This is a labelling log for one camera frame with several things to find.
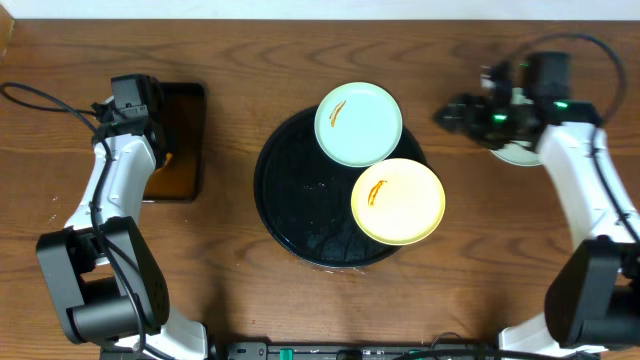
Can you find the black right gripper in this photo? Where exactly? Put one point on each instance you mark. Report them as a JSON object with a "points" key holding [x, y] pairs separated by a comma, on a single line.
{"points": [[462, 126]]}

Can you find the light green plate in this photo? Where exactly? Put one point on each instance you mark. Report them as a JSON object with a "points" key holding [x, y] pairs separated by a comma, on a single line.
{"points": [[516, 153], [358, 124]]}

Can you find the yellow plate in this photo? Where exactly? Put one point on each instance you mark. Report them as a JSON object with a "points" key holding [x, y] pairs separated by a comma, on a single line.
{"points": [[398, 202]]}

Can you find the black rectangular water tray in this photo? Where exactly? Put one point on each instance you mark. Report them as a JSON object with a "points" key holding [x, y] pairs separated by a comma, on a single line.
{"points": [[183, 113]]}

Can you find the orange green sponge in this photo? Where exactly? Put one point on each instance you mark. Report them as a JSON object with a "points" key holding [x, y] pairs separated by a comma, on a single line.
{"points": [[167, 160]]}

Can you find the light green plate top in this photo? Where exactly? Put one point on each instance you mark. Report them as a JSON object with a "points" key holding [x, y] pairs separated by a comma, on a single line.
{"points": [[358, 124]]}

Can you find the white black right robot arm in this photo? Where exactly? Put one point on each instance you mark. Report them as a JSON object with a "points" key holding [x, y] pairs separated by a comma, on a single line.
{"points": [[593, 304]]}

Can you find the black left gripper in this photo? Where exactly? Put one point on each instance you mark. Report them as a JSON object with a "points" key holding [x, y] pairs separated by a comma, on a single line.
{"points": [[160, 135]]}

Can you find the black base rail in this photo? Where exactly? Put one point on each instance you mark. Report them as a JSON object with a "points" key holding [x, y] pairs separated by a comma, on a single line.
{"points": [[263, 351]]}

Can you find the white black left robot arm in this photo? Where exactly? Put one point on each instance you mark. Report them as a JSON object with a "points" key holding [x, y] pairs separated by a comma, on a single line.
{"points": [[103, 280]]}

